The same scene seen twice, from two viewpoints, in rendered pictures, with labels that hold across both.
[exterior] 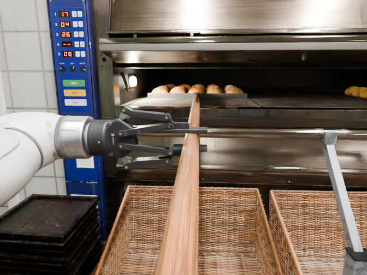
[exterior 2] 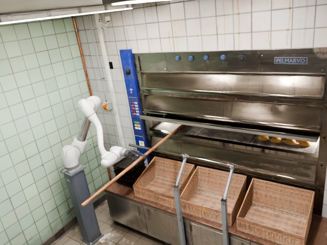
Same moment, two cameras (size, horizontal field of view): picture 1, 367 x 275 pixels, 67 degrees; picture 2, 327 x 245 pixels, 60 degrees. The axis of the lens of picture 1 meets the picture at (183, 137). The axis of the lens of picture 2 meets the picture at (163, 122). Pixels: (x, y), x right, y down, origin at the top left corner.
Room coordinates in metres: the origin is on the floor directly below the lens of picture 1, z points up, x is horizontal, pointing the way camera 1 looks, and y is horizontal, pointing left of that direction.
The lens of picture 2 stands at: (-1.40, -1.54, 2.51)
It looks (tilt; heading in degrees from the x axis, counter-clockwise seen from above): 22 degrees down; 32
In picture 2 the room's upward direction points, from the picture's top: 8 degrees counter-clockwise
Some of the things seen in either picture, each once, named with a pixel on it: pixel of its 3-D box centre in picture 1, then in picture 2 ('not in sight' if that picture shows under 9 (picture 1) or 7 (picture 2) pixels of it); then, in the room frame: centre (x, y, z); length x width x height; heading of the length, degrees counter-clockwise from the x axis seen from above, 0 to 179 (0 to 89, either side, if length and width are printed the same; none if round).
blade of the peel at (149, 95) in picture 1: (197, 93); not in sight; (1.73, -0.08, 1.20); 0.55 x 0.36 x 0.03; 87
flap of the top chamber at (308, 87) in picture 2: not in sight; (216, 82); (1.08, -0.62, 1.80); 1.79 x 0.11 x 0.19; 86
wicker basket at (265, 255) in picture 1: (190, 249); (164, 180); (0.86, -0.02, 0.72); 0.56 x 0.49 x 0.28; 87
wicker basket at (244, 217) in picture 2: not in sight; (275, 210); (0.77, -1.22, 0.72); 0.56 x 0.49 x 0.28; 86
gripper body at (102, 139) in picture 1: (114, 137); (130, 154); (0.56, 0.14, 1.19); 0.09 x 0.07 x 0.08; 87
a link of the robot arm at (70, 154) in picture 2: not in sight; (69, 154); (0.38, 0.84, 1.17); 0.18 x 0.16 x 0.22; 17
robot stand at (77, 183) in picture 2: not in sight; (83, 205); (0.37, 0.84, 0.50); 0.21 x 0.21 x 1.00; 82
